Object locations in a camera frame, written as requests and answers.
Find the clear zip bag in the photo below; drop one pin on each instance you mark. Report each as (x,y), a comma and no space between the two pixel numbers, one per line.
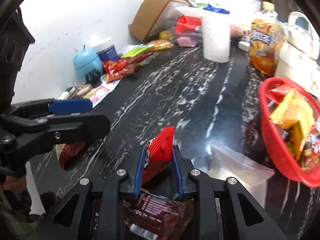
(240,177)

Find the small pink block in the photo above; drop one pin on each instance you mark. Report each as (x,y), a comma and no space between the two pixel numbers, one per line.
(186,41)

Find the white power adapter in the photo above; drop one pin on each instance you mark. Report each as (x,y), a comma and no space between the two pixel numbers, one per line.
(243,46)

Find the small black figure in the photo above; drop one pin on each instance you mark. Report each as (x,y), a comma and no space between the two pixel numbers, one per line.
(93,77)

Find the blue tissue pack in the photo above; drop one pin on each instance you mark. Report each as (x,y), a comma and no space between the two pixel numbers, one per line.
(216,9)

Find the cream kettle jug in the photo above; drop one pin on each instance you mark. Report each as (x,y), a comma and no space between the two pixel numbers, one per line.
(295,60)

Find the white-capped blue jar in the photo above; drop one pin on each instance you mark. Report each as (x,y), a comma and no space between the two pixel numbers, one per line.
(107,51)

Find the open cardboard box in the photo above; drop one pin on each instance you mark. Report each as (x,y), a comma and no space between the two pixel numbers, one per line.
(150,12)

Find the red plastic basket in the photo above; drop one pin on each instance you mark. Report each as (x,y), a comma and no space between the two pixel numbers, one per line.
(277,155)

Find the pink white flat packet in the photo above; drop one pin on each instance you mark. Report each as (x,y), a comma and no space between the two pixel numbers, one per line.
(100,95)

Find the person's left hand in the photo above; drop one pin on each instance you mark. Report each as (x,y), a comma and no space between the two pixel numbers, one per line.
(15,186)

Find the orange-red candy packet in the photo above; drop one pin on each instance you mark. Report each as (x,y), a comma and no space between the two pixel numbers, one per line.
(121,75)

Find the red bag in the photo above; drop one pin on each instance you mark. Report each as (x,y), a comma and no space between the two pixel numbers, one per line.
(187,25)

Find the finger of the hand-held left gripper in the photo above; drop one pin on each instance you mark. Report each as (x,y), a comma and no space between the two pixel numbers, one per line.
(80,127)
(70,106)

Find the large beige red snack packet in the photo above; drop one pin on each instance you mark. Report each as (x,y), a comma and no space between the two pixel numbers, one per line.
(71,155)

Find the green label packet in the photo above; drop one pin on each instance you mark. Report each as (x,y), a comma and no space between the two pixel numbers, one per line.
(135,51)

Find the orange striped snack packet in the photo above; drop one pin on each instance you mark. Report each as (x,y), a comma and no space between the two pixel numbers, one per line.
(312,150)

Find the yellow snack packet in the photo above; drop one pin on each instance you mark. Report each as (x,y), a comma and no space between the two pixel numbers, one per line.
(292,115)

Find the red candy packet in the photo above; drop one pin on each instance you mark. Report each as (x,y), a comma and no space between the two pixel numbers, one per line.
(115,66)

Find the yellow crinkly snack bag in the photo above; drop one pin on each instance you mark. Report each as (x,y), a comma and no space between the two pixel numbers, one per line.
(161,45)

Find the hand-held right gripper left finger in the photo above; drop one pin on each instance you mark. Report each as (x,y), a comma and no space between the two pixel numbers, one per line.
(140,170)

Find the beige round compact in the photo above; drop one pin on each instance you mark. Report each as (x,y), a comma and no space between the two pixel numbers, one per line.
(83,90)

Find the light blue round device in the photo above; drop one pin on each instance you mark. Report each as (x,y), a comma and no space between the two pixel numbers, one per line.
(86,63)

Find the person's left forearm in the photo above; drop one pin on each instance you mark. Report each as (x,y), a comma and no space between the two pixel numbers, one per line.
(17,220)

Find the iced tea bottle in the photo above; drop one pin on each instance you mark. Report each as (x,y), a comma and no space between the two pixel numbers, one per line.
(265,45)

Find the clear plastic container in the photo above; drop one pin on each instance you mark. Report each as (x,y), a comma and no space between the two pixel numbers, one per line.
(165,22)

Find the brown chocolate snack packet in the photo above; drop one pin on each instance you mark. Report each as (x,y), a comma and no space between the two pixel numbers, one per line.
(155,215)

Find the dark red stick packets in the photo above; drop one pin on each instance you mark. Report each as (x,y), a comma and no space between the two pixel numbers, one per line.
(141,59)

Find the pink bag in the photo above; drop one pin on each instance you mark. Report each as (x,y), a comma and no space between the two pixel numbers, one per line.
(238,30)

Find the toilet paper roll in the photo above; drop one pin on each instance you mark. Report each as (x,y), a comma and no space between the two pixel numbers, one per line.
(216,40)

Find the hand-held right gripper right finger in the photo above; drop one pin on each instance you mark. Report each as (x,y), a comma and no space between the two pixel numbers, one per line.
(178,172)

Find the yellow lemon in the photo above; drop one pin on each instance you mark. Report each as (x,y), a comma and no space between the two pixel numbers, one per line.
(165,35)

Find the white flat device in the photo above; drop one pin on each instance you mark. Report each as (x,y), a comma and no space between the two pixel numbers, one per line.
(65,93)

